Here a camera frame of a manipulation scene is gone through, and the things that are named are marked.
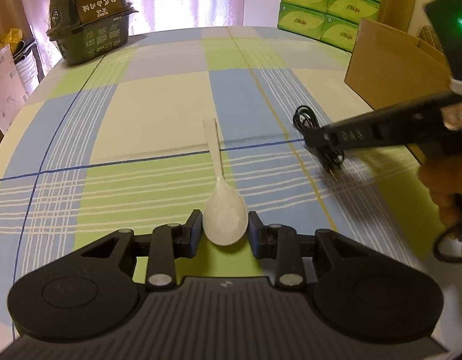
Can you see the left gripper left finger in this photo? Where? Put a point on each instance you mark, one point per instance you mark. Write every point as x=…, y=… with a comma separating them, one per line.
x=168, y=243

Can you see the brown cardboard box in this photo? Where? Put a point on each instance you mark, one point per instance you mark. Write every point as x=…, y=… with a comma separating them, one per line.
x=409, y=86

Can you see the checkered tablecloth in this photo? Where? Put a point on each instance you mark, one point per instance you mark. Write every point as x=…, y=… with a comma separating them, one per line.
x=119, y=143

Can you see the person's right hand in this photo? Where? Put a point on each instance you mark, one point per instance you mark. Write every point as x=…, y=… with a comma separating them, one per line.
x=443, y=179

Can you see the white plastic spoon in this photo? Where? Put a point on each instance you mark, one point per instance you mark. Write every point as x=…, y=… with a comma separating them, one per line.
x=225, y=216

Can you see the yellow plastic bag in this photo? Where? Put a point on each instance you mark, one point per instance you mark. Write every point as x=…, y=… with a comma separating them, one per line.
x=11, y=39

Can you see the dark green food container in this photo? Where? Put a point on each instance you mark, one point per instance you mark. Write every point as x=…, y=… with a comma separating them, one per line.
x=86, y=29

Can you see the quilted brown chair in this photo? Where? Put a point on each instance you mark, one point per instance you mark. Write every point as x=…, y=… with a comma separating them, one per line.
x=427, y=34

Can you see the green tissue box stack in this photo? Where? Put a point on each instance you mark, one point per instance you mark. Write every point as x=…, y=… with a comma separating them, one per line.
x=334, y=22

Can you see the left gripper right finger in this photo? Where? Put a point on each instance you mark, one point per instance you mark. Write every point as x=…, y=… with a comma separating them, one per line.
x=279, y=243

